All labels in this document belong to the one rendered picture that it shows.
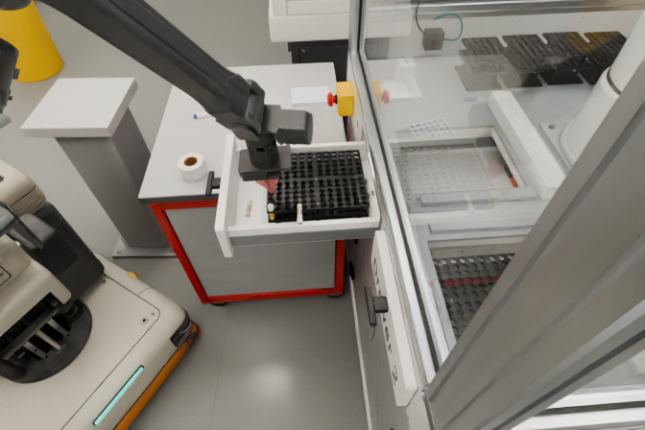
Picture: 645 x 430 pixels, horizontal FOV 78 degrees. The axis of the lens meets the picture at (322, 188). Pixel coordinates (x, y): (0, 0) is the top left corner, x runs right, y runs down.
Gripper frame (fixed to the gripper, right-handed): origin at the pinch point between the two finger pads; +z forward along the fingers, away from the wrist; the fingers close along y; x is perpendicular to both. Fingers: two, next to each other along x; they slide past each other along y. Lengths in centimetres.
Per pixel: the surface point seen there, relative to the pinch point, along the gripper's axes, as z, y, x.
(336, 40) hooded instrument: 16, 22, 87
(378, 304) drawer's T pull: 2.6, 18.5, -27.0
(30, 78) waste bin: 83, -181, 195
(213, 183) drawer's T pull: 1.5, -13.3, 4.3
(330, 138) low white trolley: 18.1, 14.9, 33.8
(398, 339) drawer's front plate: 0.9, 20.5, -33.8
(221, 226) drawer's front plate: -0.1, -10.0, -9.0
